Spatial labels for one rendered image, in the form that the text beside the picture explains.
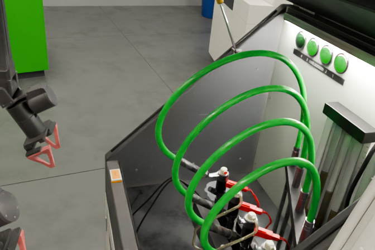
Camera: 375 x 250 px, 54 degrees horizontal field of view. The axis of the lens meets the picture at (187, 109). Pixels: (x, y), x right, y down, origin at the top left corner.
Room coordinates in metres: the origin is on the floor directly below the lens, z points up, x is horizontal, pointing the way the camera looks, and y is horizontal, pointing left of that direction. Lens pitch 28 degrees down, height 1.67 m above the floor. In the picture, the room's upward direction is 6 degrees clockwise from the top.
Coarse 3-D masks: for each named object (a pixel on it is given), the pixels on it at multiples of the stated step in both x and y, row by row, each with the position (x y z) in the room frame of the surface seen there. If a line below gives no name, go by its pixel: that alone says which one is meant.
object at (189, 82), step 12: (228, 60) 0.74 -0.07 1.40; (288, 60) 0.79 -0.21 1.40; (204, 72) 0.72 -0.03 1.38; (300, 84) 0.80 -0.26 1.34; (168, 108) 0.70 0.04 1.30; (300, 120) 0.82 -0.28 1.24; (156, 132) 0.69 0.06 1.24; (300, 132) 0.81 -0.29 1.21; (300, 144) 0.82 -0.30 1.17; (168, 156) 0.70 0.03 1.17
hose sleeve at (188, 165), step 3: (183, 159) 0.72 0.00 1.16; (180, 162) 0.71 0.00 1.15; (183, 162) 0.71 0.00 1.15; (186, 162) 0.72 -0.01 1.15; (189, 162) 0.72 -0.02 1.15; (180, 165) 0.71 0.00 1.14; (183, 165) 0.71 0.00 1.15; (186, 165) 0.71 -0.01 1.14; (189, 165) 0.72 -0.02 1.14; (192, 165) 0.72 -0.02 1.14; (195, 165) 0.73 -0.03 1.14; (186, 168) 0.71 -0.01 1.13; (189, 168) 0.72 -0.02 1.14; (192, 168) 0.72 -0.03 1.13; (195, 168) 0.72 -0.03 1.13; (198, 168) 0.73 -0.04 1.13; (192, 171) 0.72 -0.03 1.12; (195, 171) 0.72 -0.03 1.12
